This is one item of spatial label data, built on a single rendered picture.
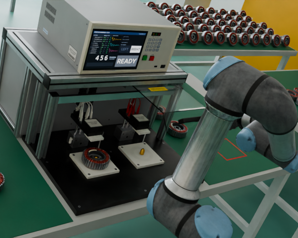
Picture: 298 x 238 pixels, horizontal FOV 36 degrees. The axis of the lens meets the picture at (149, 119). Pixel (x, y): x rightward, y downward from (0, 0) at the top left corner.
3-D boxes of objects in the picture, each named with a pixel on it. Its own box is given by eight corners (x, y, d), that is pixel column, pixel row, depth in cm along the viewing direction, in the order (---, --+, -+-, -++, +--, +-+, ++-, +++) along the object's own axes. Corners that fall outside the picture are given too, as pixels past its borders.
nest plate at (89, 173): (118, 172, 182) (119, 170, 182) (87, 179, 173) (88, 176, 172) (100, 150, 192) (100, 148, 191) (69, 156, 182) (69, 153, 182)
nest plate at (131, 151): (163, 163, 198) (164, 161, 197) (136, 169, 188) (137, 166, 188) (144, 143, 207) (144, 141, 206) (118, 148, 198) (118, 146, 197)
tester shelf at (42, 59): (185, 82, 204) (188, 74, 202) (47, 90, 161) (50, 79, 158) (131, 40, 231) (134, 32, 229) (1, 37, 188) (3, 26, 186)
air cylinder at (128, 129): (132, 139, 207) (135, 129, 205) (119, 141, 203) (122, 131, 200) (126, 133, 211) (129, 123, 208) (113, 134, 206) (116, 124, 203)
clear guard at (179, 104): (210, 127, 188) (214, 115, 185) (167, 133, 173) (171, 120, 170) (163, 88, 208) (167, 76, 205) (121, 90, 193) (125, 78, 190)
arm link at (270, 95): (310, 89, 108) (309, 155, 150) (271, 68, 113) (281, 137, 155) (281, 127, 106) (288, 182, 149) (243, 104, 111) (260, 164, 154)
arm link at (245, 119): (262, 110, 167) (262, 131, 167) (251, 109, 170) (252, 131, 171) (249, 111, 162) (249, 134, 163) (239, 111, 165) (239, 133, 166)
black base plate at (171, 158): (203, 183, 198) (205, 179, 197) (75, 216, 157) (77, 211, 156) (142, 124, 227) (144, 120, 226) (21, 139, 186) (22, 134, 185)
